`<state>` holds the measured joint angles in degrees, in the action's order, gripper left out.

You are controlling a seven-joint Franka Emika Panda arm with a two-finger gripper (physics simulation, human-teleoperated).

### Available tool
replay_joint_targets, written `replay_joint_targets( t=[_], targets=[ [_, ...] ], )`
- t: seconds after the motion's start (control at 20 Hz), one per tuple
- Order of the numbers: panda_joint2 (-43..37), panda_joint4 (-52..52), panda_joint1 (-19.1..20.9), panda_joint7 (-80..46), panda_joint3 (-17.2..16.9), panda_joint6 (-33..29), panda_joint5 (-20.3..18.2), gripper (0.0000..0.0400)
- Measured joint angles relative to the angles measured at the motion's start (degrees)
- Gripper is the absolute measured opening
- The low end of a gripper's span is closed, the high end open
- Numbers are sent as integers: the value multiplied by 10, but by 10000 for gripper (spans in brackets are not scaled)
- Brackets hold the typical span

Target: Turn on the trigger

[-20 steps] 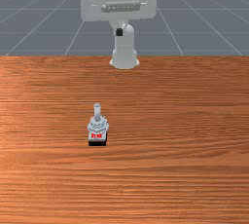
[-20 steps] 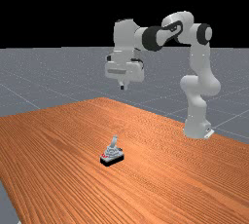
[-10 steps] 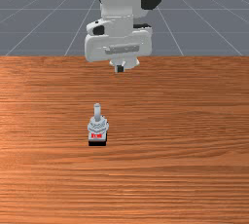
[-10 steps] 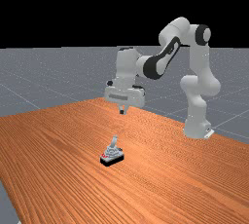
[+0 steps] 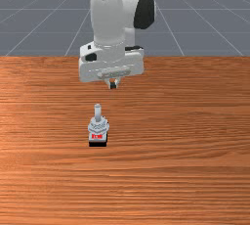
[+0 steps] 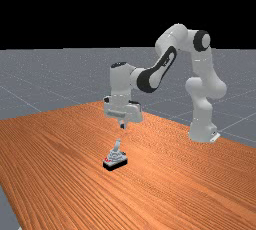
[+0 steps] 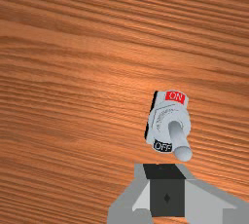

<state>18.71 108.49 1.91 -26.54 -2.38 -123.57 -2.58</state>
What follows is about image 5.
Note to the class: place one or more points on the grey toggle switch black base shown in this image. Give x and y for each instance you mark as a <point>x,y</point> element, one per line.
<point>97,127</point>

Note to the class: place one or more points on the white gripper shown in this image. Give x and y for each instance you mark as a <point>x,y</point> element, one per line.
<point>110,63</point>

